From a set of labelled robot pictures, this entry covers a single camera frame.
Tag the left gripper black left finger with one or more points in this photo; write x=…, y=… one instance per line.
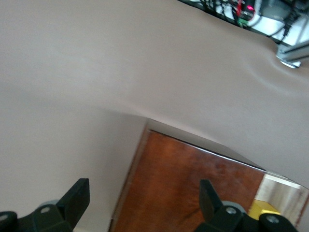
x=67, y=207

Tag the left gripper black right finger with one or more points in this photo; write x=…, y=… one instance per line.
x=217, y=217

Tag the yellow block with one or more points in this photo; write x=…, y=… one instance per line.
x=263, y=206

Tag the dark red wooden cabinet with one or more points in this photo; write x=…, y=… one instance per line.
x=169, y=181

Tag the brown table cloth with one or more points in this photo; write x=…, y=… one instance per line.
x=96, y=72

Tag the green terminal connector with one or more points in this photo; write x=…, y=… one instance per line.
x=242, y=23

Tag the grey metal post bracket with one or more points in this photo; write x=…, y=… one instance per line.
x=289, y=54

